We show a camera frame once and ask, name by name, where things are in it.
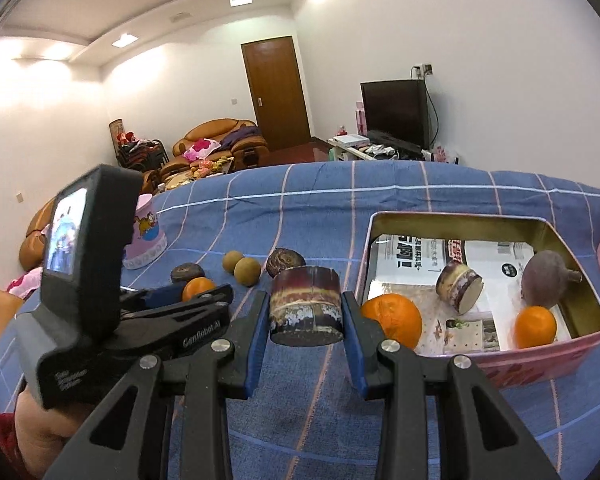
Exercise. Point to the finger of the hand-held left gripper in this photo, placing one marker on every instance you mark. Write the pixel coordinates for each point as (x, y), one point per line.
(190, 320)
(160, 296)

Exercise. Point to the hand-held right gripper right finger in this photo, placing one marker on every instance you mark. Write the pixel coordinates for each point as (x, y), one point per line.
(352, 350)

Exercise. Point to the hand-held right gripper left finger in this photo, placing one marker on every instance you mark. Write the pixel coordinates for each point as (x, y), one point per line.
(257, 355)

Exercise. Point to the orange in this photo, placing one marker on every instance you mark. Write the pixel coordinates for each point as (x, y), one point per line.
(392, 320)
(535, 327)
(197, 287)

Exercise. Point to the dark brown round fruit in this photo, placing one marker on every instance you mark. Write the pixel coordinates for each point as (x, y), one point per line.
(187, 272)
(285, 261)

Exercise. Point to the purple sugarcane piece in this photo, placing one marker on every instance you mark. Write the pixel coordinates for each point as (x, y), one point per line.
(460, 285)
(305, 307)

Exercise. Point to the brown-green kiwi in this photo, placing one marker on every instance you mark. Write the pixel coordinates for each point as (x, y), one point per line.
(231, 260)
(248, 272)

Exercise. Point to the pink tin box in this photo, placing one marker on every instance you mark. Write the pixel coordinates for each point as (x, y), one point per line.
(530, 365)

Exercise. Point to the large purple round fruit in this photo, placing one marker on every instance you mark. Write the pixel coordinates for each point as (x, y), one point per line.
(547, 280)

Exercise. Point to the person's left hand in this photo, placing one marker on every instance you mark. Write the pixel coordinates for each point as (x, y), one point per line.
(45, 435)

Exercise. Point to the pink cartoon mug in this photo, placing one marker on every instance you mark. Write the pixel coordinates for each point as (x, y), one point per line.
(147, 240)

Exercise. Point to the long brown leather sofa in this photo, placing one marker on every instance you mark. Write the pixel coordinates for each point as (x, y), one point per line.
(35, 230)

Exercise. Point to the pink floral cushion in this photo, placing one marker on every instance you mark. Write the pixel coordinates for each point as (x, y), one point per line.
(22, 281)
(202, 149)

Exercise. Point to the printed paper lining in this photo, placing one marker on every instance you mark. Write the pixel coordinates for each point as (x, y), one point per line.
(415, 280)

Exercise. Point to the chair piled with clothes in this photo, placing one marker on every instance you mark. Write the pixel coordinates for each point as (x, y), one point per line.
(140, 152)

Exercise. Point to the coffee table with snacks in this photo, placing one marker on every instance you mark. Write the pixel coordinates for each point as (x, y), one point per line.
(200, 170)

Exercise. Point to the blue plaid blanket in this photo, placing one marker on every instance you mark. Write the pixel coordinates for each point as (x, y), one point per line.
(330, 210)

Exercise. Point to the brown leather armchair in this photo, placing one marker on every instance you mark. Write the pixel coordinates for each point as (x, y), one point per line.
(215, 130)

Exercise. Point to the purple clothes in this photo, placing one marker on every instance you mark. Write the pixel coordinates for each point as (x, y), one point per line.
(242, 136)

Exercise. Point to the white television stand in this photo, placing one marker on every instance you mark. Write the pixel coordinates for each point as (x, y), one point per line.
(370, 152)

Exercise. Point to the white flat box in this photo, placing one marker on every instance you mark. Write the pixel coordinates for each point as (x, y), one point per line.
(350, 140)

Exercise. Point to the pink gift bag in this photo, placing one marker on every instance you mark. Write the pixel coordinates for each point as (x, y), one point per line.
(361, 117)

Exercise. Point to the brown wooden door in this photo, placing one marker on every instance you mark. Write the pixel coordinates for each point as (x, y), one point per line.
(277, 95)

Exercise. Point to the ceiling vent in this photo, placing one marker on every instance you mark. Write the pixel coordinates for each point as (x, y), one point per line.
(178, 16)

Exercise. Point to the black television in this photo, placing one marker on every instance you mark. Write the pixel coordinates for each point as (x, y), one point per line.
(395, 112)

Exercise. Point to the wall outlet with plugs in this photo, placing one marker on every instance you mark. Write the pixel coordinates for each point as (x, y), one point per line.
(422, 68)

